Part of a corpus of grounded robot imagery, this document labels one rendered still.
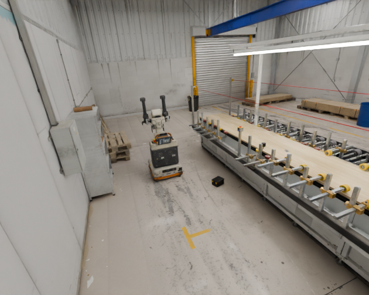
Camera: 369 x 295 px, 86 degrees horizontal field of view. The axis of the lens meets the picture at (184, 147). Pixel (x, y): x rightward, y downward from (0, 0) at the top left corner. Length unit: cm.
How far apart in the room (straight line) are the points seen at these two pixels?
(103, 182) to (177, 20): 829
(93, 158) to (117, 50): 679
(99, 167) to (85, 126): 76
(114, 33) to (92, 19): 90
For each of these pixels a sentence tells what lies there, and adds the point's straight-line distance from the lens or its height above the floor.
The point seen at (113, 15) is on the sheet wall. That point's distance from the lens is 1003.
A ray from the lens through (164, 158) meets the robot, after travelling 407.
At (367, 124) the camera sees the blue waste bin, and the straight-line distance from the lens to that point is 847.
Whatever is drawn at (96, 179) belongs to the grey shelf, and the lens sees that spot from 394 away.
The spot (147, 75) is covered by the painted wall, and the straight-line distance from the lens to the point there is 997.
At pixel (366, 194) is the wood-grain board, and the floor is 90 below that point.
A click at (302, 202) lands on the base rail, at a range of 275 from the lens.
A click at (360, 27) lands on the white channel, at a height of 244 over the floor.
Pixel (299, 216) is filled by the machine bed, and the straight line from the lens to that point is 330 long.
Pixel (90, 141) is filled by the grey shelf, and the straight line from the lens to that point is 365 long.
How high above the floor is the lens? 226
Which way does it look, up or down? 23 degrees down
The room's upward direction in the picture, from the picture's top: 4 degrees counter-clockwise
